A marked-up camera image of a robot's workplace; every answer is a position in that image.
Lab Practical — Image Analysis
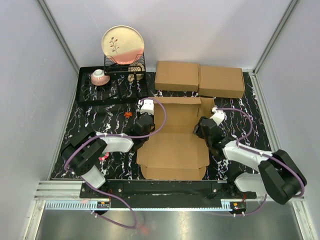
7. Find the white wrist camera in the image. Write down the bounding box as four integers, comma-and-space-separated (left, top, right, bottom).
138, 99, 154, 115
210, 107, 225, 126

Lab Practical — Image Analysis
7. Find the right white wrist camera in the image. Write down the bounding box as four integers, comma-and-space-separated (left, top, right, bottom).
210, 107, 225, 126

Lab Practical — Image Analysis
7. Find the cream ceramic mug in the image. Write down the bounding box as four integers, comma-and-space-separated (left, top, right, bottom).
127, 62, 146, 83

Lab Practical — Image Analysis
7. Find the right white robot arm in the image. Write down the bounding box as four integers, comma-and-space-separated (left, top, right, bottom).
193, 116, 307, 205

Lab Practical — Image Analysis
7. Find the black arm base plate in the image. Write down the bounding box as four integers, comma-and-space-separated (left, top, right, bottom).
99, 179, 257, 200

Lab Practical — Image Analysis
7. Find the black wire tray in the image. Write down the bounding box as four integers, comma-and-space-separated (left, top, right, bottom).
75, 66, 148, 107

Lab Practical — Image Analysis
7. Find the cream pink floral plate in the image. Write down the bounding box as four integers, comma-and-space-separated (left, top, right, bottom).
101, 25, 145, 65

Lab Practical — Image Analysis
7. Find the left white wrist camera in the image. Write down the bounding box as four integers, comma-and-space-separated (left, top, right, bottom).
138, 99, 154, 115

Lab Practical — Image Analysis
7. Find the black wire plate rack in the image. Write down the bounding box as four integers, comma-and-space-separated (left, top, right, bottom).
103, 53, 146, 79

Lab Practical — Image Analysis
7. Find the pink green flower coaster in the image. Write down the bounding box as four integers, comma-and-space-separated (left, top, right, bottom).
98, 152, 109, 162

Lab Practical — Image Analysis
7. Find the cardboard box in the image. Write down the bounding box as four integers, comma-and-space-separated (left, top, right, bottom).
198, 65, 245, 99
155, 61, 200, 92
136, 97, 215, 181

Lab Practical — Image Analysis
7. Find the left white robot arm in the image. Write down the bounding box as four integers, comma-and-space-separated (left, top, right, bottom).
60, 114, 155, 198

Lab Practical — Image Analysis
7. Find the red maple leaf ornament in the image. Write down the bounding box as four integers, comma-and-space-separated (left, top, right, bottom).
124, 111, 133, 119

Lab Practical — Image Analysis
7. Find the pink patterned bowl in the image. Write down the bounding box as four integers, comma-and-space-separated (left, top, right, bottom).
90, 69, 110, 86

